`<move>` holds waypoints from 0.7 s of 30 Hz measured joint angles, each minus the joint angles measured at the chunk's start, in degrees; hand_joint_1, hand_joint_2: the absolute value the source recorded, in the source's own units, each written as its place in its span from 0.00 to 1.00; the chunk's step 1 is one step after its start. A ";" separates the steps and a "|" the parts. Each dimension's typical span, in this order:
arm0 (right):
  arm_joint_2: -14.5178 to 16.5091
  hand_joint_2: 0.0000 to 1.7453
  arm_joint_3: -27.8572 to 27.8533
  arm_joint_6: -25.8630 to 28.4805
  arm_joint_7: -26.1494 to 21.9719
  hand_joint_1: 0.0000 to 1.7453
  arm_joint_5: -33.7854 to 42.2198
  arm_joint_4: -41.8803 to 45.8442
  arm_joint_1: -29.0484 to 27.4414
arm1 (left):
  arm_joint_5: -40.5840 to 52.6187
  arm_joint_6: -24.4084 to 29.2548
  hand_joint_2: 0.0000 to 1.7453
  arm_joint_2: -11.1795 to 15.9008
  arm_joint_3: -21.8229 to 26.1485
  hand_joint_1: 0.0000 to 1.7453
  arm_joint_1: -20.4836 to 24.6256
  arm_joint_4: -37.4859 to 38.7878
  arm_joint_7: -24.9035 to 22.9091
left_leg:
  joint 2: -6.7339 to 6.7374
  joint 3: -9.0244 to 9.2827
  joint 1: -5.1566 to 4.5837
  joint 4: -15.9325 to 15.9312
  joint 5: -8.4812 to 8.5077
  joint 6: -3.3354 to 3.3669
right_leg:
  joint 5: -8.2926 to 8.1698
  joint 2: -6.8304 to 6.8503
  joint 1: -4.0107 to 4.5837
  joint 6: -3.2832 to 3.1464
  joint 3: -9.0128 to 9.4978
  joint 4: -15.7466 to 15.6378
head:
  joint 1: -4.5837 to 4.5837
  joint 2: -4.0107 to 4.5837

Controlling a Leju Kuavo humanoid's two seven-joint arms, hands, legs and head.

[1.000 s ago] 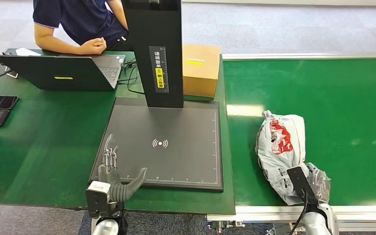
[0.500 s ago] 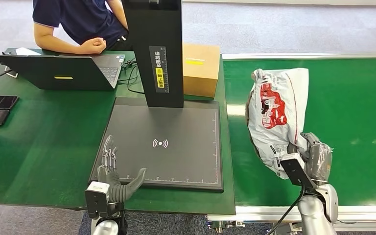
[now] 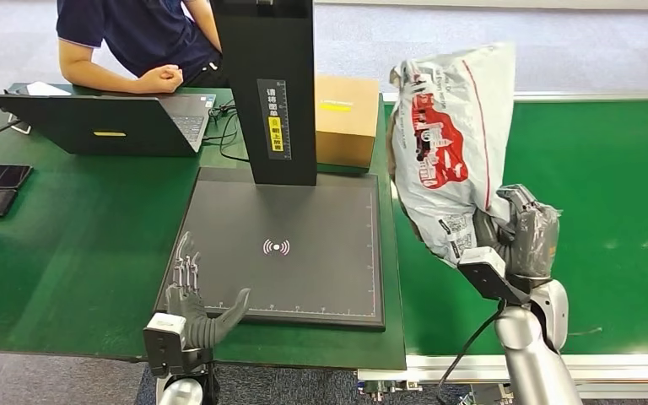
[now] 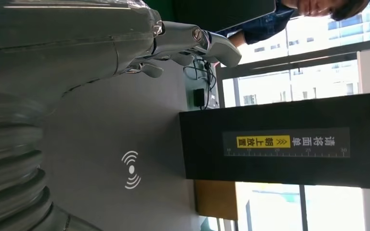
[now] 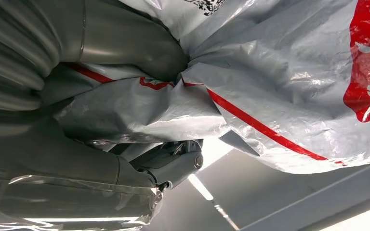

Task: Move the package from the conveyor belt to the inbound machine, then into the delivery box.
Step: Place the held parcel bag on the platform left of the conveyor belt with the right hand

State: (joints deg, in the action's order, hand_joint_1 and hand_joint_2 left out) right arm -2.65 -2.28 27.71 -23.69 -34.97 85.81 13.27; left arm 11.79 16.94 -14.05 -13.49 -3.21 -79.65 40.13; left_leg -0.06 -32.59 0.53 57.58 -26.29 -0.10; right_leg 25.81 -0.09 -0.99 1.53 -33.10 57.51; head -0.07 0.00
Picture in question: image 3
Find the person's right forearm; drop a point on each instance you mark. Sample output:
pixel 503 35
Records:
pixel 100 75

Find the aluminium conveyor frame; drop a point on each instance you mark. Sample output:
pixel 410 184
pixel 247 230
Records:
pixel 626 369

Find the brown cardboard box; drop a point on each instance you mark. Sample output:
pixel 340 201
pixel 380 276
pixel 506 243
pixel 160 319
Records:
pixel 346 120

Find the black inbound scanning machine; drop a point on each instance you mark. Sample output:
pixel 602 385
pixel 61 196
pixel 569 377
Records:
pixel 301 223

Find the black laptop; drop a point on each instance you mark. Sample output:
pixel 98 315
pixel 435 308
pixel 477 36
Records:
pixel 109 126

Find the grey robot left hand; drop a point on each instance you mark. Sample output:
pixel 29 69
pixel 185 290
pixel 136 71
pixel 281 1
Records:
pixel 185 302

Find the white paper sheet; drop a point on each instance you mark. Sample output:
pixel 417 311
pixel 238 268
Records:
pixel 45 89

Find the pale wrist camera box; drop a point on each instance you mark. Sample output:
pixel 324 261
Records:
pixel 491 274
pixel 163 344

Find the person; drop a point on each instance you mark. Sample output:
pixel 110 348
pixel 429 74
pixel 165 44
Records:
pixel 142 31

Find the black yellow ruler label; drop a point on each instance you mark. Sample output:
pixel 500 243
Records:
pixel 275 120

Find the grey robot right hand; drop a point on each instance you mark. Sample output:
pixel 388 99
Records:
pixel 533 240

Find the white plastic package red print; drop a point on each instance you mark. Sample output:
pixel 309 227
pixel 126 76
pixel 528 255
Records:
pixel 452 140

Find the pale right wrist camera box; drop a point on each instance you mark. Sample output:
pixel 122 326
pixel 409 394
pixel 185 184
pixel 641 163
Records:
pixel 491 274

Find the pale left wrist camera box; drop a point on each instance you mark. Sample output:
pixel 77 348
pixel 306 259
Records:
pixel 163 344

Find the person's left forearm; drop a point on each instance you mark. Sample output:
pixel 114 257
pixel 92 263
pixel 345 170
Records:
pixel 205 22

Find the green conveyor belt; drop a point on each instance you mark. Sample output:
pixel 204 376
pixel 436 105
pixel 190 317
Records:
pixel 609 167

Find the person's right hand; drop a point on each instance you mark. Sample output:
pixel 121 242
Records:
pixel 163 79

